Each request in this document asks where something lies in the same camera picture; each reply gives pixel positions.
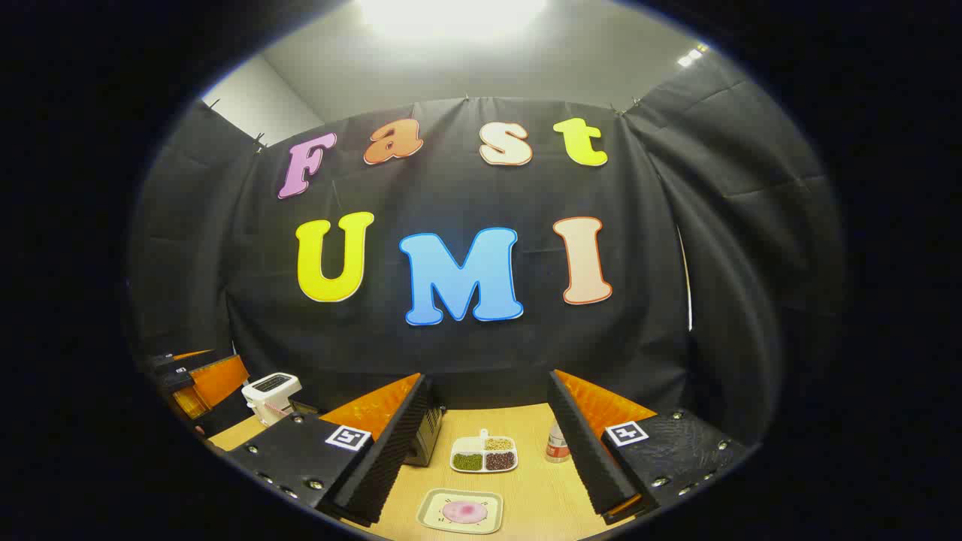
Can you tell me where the clear water bottle red label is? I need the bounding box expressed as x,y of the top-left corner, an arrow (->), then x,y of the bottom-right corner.
546,422 -> 572,464

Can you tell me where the black electric oven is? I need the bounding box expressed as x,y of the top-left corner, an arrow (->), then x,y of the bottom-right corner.
406,402 -> 446,468

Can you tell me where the pink round pastry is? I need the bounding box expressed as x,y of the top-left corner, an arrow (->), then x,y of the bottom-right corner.
441,500 -> 489,524

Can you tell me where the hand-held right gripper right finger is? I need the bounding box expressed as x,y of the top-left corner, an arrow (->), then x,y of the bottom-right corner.
547,370 -> 752,525

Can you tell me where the white toaster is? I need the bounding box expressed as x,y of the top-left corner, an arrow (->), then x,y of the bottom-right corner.
241,373 -> 303,428

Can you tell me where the white divided plate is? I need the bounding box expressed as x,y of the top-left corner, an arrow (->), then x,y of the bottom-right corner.
449,429 -> 519,474

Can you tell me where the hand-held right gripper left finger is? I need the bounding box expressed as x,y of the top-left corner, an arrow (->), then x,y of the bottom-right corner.
225,373 -> 435,527

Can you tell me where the large ceiling light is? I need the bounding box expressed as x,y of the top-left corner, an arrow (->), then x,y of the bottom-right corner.
357,0 -> 549,38

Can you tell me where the pale green food tray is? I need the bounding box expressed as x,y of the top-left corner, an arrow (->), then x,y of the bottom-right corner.
417,488 -> 504,535

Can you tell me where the black backdrop cloth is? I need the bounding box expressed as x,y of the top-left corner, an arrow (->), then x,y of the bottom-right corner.
128,56 -> 846,452

